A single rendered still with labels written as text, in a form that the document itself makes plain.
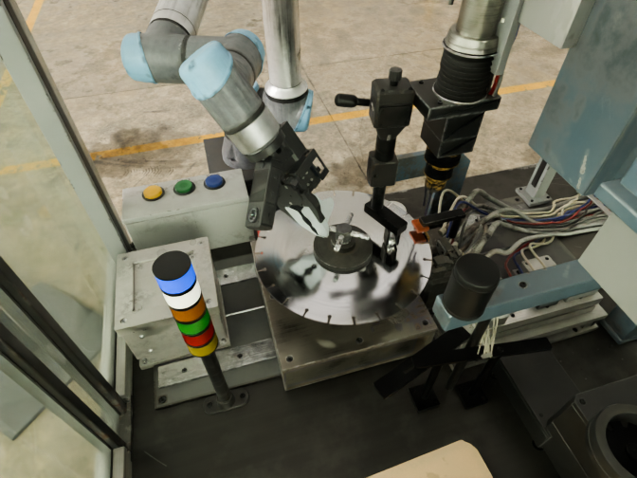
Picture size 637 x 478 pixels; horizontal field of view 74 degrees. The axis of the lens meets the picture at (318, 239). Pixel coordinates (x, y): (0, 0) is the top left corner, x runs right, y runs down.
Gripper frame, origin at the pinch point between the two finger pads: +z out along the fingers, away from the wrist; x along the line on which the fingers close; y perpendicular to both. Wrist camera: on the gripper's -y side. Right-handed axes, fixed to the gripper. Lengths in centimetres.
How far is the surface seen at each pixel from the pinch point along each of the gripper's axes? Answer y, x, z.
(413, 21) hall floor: 335, 175, 91
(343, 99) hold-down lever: 11.8, -10.3, -18.5
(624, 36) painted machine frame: 12, -45, -17
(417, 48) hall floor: 282, 148, 94
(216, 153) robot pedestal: 28, 64, -3
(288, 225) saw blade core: 1.3, 9.3, -0.8
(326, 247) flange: -0.6, 0.1, 2.8
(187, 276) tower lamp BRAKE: -23.4, -8.2, -19.8
